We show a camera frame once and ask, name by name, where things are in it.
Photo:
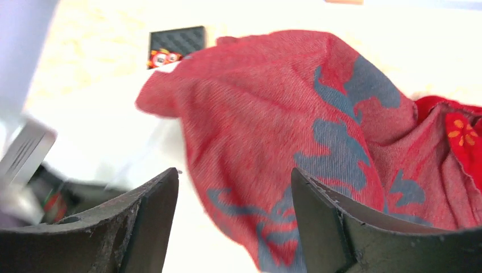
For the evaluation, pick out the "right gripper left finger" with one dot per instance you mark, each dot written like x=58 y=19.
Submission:
x=129 y=233

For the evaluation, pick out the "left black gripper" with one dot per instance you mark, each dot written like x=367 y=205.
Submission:
x=59 y=197

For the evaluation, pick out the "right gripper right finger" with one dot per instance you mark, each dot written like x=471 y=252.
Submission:
x=339 y=234

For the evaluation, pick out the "red patterned pillowcase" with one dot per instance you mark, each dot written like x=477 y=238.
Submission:
x=254 y=108

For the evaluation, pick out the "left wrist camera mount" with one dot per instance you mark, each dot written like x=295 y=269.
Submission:
x=27 y=144

